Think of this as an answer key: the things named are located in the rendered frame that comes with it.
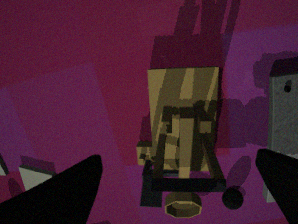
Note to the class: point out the black ball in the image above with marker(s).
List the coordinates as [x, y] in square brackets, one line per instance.
[232, 198]

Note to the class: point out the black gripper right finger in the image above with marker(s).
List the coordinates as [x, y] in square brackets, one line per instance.
[280, 173]

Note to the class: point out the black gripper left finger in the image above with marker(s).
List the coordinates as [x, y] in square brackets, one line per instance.
[64, 199]

